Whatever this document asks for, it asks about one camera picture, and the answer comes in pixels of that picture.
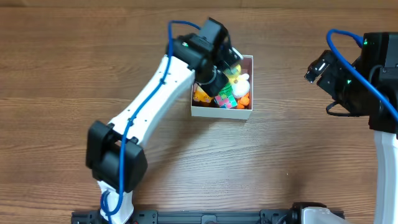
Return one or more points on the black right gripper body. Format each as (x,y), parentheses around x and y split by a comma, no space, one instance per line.
(325,79)

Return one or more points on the orange dinosaur toy figure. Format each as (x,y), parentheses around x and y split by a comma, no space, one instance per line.
(200,97)

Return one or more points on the green round toy disc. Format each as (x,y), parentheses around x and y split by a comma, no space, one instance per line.
(226,91)

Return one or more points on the colourful puzzle cube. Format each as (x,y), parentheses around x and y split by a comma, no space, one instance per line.
(226,101)

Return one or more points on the white yellow duck plush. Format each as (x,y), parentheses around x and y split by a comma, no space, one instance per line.
(239,81)

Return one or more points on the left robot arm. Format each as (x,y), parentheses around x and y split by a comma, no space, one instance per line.
(115,151)

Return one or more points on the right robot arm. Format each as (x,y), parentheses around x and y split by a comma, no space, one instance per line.
(367,87)

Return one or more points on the white square cardboard box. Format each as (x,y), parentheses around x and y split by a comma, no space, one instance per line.
(211,111)

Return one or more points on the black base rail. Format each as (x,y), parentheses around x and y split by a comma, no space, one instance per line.
(260,217)

